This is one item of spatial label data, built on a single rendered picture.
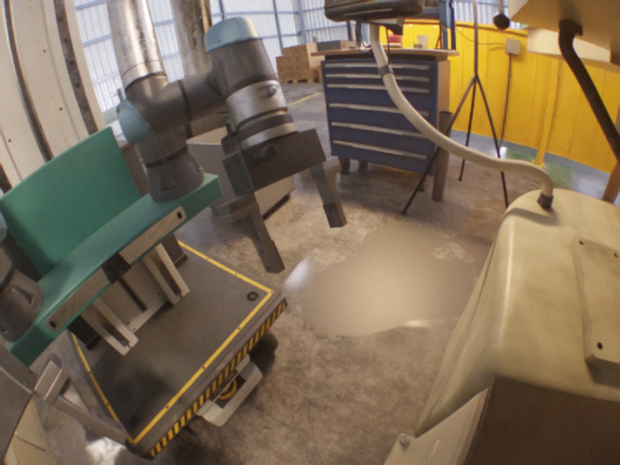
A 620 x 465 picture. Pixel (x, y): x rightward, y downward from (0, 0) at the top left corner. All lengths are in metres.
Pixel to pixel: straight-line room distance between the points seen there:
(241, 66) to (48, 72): 0.57
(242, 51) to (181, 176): 0.37
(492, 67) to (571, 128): 0.95
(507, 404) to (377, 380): 0.69
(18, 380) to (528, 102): 3.01
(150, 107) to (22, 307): 0.45
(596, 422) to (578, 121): 2.72
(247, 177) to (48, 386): 0.30
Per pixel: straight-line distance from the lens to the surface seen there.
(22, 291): 0.64
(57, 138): 0.79
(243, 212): 0.30
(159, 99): 0.43
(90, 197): 0.72
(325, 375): 1.05
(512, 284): 0.56
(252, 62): 0.35
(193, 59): 0.63
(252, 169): 0.31
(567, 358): 0.53
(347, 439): 0.98
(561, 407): 0.47
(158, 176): 0.65
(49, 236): 0.73
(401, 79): 1.67
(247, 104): 0.33
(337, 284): 1.27
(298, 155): 0.35
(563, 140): 3.00
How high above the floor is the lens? 0.98
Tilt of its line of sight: 38 degrees down
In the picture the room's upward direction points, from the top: 9 degrees counter-clockwise
